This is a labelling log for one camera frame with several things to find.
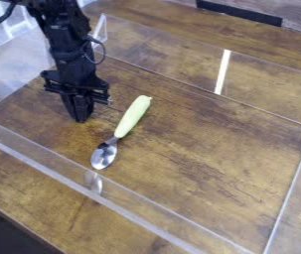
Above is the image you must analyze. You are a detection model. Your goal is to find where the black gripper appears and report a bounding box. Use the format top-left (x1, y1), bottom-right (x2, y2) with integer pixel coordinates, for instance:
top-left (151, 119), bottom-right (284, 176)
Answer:
top-left (41, 54), bottom-right (110, 122)

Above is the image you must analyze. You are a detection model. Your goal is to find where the clear acrylic tray enclosure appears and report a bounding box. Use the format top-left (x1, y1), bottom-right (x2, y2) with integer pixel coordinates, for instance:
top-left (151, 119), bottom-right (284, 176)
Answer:
top-left (0, 15), bottom-right (301, 254)

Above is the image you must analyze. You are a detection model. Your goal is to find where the black bar on table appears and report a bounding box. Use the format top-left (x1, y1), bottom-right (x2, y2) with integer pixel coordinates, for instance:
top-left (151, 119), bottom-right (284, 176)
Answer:
top-left (195, 0), bottom-right (282, 27)

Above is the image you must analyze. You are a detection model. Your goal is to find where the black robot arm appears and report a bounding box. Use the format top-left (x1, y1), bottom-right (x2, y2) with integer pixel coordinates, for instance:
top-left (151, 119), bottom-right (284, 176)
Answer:
top-left (4, 0), bottom-right (110, 122)

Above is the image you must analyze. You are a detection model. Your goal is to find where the green handled metal spoon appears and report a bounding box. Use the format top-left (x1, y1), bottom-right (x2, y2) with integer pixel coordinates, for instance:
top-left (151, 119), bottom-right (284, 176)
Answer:
top-left (90, 95), bottom-right (151, 170)

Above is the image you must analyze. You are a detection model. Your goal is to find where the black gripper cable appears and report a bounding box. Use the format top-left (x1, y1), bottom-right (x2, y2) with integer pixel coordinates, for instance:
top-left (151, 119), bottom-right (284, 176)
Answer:
top-left (0, 0), bottom-right (107, 65)

